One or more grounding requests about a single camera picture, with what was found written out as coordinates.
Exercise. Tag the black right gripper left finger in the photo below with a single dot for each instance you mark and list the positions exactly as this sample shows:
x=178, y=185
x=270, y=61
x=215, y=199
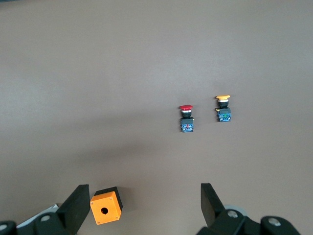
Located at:
x=73, y=215

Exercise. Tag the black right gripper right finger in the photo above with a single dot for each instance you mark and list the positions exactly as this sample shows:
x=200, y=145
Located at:
x=215, y=215

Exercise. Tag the red mushroom push button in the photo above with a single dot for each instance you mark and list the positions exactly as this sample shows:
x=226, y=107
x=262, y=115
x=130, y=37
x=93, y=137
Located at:
x=187, y=122

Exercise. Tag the yellow mushroom push button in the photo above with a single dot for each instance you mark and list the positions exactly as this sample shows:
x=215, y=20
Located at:
x=223, y=115

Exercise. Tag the orange box with round hole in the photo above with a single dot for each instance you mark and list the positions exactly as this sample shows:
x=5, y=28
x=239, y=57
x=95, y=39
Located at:
x=111, y=202

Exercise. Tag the brown table cover sheet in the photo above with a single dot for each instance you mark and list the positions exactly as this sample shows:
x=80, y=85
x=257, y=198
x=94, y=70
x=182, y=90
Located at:
x=97, y=73

